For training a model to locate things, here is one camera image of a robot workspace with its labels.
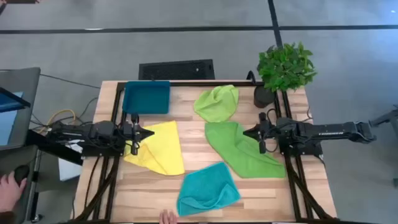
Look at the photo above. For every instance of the black aluminium table frame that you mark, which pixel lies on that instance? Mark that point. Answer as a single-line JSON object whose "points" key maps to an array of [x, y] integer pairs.
{"points": [[202, 83]]}

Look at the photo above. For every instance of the teal plastic bin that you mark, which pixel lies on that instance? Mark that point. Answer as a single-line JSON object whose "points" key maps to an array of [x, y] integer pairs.
{"points": [[146, 98]]}

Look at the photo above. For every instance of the yellow microfiber towel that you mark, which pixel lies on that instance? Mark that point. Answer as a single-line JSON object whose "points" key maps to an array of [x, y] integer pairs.
{"points": [[164, 149]]}

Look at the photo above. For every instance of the black desk beam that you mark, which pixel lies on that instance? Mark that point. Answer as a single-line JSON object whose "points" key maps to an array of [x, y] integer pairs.
{"points": [[53, 147]]}

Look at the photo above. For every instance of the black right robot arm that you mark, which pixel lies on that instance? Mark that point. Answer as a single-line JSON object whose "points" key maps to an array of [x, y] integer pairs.
{"points": [[326, 132]]}

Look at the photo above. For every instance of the green leafy plant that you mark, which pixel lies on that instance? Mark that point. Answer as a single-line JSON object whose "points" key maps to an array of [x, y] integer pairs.
{"points": [[286, 67]]}

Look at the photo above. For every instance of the black mesh-topped box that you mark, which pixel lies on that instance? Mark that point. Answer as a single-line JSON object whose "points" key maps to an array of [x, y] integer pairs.
{"points": [[177, 70]]}

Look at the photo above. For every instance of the grass green microfiber towel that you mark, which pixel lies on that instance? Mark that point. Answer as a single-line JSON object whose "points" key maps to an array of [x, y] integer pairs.
{"points": [[236, 149]]}

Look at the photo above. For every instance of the black-framed computer monitor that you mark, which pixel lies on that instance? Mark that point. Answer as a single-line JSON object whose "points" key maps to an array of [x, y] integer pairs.
{"points": [[9, 124]]}

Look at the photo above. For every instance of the grey desk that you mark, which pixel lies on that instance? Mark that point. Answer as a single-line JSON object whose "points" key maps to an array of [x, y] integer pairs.
{"points": [[28, 81]]}

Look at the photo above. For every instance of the person's hand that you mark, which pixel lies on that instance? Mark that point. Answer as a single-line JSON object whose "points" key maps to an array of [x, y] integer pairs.
{"points": [[168, 217], [9, 193]]}

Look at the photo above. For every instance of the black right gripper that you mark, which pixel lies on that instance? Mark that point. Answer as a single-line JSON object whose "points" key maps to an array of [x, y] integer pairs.
{"points": [[262, 146]]}

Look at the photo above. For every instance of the lime green microfiber towel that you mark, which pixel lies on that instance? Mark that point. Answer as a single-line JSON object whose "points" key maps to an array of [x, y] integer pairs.
{"points": [[216, 104]]}

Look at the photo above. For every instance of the teal microfiber towel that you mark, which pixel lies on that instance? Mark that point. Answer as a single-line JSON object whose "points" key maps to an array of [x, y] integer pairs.
{"points": [[205, 189]]}

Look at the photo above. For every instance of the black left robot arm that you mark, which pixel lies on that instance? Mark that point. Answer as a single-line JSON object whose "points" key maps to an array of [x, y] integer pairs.
{"points": [[102, 130]]}

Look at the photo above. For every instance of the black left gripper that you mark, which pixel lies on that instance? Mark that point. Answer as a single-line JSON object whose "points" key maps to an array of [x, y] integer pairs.
{"points": [[134, 146]]}

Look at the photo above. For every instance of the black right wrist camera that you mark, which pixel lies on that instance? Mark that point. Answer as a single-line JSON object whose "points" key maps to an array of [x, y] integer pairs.
{"points": [[272, 127]]}

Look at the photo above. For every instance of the black plant pot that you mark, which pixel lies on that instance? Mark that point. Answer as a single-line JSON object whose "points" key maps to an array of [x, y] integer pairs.
{"points": [[262, 97]]}

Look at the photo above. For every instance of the white paper sheet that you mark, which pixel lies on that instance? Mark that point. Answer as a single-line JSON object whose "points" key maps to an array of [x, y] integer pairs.
{"points": [[68, 169]]}

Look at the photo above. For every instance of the black computer mouse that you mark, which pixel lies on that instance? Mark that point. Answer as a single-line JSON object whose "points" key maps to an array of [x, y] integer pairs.
{"points": [[22, 171]]}

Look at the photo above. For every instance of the grey chair base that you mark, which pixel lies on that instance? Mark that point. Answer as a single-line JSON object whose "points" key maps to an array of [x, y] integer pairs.
{"points": [[385, 118]]}

